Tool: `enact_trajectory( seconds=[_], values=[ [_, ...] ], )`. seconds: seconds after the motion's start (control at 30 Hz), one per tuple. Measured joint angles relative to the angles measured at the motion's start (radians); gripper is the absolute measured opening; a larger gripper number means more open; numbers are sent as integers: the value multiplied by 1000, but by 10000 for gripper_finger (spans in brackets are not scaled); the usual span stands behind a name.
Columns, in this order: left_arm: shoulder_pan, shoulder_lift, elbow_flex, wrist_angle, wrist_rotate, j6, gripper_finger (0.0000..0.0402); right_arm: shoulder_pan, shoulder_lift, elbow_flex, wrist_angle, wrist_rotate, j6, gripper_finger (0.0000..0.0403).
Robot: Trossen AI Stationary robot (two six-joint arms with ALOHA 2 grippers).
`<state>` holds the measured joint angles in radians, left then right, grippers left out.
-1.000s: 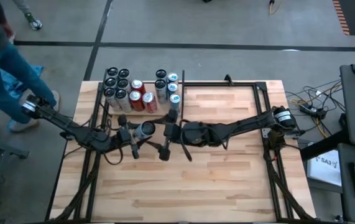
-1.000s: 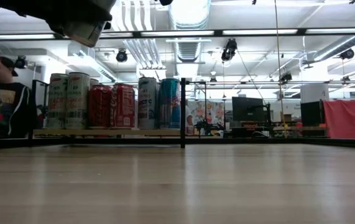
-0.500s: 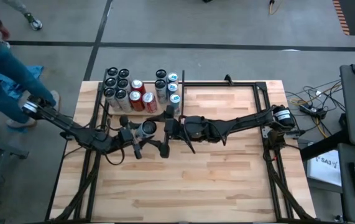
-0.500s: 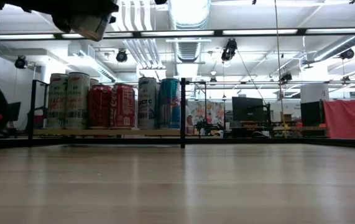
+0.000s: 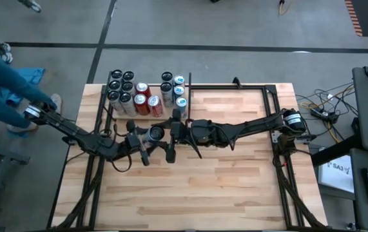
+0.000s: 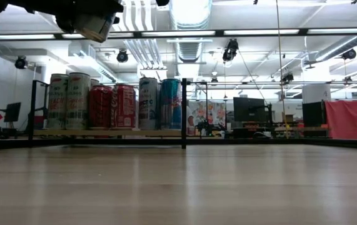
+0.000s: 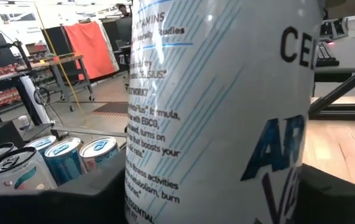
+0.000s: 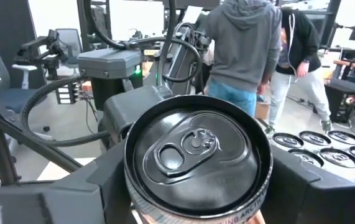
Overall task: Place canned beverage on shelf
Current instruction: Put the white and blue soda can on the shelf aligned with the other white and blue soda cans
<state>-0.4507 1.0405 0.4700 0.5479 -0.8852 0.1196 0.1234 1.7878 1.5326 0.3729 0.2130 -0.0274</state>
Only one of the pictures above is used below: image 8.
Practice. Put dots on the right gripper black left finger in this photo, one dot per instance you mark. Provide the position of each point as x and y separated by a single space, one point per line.
56 202

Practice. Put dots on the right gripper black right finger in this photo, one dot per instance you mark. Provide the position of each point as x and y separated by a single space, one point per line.
320 199

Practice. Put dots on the silver slim can black lid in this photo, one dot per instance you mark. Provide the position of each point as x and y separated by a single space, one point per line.
315 137
287 140
306 157
196 161

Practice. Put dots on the silver slim can green print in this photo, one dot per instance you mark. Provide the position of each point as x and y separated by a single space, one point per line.
344 137

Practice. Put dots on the black background robot arm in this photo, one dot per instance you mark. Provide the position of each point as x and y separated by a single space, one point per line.
40 51

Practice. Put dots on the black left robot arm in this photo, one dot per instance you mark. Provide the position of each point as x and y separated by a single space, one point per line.
112 65

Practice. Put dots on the grey office chair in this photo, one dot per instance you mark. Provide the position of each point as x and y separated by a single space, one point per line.
70 43
6 77

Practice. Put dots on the cardboard box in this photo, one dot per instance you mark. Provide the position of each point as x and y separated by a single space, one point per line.
261 110

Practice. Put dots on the person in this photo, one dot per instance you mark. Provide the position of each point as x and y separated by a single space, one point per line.
242 53
301 62

